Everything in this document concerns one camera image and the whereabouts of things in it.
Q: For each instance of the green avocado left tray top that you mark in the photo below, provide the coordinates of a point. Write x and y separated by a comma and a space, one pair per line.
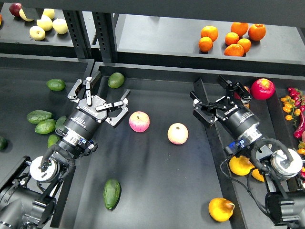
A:
56, 84

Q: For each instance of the orange far left bottom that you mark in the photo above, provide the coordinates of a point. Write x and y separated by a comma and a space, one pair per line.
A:
205, 44

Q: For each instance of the dark avocado near tray wall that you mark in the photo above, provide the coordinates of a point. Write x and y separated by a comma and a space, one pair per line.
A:
59, 125

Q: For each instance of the dark red apple right tray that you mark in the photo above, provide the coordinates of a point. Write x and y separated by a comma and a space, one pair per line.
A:
246, 89

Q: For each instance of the orange front bottom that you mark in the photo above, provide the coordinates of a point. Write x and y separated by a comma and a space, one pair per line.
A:
234, 50

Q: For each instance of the cherry tomato bunch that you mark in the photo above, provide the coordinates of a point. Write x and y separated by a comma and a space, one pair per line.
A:
293, 103

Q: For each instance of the orange lower right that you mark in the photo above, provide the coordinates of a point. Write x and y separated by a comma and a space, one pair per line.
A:
246, 44

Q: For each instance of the black centre tray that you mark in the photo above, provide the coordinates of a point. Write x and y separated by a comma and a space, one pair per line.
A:
163, 185

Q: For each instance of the pink red apple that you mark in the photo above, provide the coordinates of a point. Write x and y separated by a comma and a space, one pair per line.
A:
139, 121

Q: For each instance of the pale pink apple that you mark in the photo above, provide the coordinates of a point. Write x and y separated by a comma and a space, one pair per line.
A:
177, 133

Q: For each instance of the bright red apple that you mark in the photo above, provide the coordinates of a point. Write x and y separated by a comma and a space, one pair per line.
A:
262, 89

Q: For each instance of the orange top right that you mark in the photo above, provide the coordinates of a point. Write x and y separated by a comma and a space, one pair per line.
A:
257, 32

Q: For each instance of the light green avocado pile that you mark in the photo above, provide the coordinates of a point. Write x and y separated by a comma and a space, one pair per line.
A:
45, 127

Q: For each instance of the green avocado tray corner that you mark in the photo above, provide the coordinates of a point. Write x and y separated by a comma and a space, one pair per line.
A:
116, 80

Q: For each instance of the pale yellow pear back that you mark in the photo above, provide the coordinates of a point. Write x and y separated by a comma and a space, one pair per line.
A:
49, 13

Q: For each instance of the pale yellow pear middle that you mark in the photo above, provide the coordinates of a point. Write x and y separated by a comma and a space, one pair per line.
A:
45, 23

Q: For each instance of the pale yellow pear hidden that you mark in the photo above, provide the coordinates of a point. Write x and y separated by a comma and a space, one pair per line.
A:
23, 16

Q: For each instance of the small orange middle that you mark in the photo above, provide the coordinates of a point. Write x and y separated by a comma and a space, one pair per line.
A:
231, 38

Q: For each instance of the pale yellow pear front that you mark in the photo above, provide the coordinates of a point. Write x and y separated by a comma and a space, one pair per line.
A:
37, 33

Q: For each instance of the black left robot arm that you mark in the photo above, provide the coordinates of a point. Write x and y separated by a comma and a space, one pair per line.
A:
27, 194

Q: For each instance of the pale yellow pear right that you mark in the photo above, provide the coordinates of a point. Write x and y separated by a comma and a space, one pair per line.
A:
60, 26

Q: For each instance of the long green avocado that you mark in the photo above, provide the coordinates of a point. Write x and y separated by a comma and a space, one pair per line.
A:
111, 193

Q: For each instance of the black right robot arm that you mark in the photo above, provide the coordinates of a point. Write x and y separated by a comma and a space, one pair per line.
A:
284, 203

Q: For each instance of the red chili pepper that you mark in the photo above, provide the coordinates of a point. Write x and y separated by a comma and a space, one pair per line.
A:
301, 127

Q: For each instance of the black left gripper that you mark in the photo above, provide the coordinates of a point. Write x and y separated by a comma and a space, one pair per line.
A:
91, 111

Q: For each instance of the black shelf upright post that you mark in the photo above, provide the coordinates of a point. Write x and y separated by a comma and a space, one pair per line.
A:
104, 32

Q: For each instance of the pale yellow pear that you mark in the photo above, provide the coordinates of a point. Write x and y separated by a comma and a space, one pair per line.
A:
49, 13
37, 33
60, 26
45, 23

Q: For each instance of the orange far left top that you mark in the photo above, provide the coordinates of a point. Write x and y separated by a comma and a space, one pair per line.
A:
210, 31

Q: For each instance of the dark avocado left edge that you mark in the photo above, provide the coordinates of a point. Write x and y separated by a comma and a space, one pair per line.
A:
3, 143

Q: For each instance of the orange top centre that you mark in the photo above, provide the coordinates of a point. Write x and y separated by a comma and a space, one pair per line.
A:
240, 28

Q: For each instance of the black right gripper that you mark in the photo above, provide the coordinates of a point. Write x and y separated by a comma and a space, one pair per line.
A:
238, 120

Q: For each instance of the dark red apple on shelf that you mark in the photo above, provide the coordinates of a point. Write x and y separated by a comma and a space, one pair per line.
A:
15, 8

